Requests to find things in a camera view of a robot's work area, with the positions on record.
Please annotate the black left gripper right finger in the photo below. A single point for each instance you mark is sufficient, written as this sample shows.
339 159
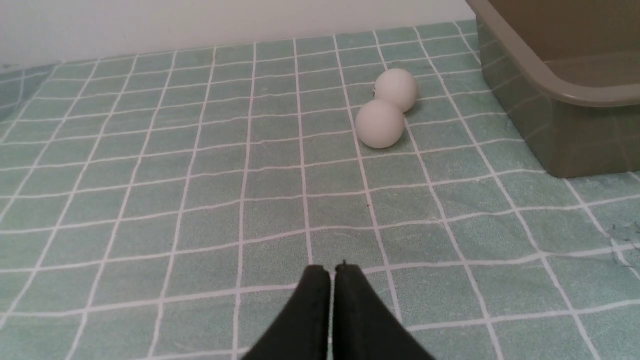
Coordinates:
363 327

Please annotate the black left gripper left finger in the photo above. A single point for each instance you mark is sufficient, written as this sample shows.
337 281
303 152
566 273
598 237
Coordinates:
301 329

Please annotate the white table-tennis ball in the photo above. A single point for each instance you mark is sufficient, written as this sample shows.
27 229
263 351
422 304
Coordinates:
379 124
398 87

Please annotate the green checkered tablecloth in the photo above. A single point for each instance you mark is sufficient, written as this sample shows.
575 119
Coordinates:
164 206

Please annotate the olive green plastic bin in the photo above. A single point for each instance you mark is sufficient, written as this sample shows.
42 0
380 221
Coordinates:
566 72

